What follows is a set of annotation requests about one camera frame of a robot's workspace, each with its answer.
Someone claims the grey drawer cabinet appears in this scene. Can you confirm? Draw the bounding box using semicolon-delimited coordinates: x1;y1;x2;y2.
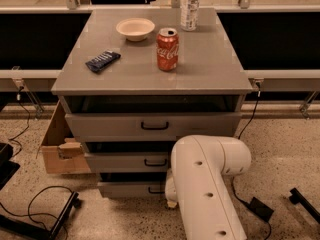
52;8;252;185

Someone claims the black power adapter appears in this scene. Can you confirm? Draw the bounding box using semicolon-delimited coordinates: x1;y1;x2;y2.
249;197;274;222

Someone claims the brown cardboard box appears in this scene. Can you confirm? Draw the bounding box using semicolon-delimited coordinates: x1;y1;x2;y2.
41;103;91;174

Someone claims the grey middle drawer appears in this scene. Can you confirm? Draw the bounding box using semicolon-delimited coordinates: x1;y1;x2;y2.
85;152;169;173

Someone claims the red coca-cola can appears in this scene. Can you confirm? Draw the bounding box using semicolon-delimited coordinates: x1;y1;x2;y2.
156;28;179;71

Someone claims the black stand base left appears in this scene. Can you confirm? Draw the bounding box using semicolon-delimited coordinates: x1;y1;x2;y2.
0;187;81;240

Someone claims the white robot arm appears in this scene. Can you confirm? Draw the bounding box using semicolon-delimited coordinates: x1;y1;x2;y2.
165;135;251;240

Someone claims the black cable left wall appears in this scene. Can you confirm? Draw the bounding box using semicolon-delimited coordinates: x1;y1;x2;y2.
7;86;32;158

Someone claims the grey bottom drawer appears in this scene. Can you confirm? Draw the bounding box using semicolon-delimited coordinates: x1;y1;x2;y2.
97;181;165;198

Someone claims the black equipment left edge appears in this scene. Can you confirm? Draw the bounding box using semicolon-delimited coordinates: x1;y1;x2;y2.
0;143;20;190

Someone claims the grey drawer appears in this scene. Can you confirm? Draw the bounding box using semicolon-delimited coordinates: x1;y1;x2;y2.
65;112;241;142
85;152;169;173
97;181;165;198

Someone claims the grey top drawer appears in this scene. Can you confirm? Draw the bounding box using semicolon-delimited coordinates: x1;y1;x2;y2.
65;112;241;142

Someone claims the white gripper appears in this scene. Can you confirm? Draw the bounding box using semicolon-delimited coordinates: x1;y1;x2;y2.
165;169;178;209

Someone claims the black stand leg right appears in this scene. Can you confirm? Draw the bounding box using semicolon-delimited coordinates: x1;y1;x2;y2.
289;188;320;224

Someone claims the dark blue snack packet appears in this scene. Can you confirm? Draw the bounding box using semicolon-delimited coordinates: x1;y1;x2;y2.
86;50;121;73

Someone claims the beige paper bowl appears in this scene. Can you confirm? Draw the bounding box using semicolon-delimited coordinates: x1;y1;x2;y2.
116;18;155;42

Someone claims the black power cable right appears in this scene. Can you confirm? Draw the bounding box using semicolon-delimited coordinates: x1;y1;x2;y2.
231;88;273;240

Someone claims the black cable on floor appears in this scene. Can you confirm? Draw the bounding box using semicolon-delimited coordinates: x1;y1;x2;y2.
0;185;74;240

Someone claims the clear plastic water bottle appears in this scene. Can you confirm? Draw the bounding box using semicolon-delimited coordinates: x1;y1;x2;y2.
180;0;200;31

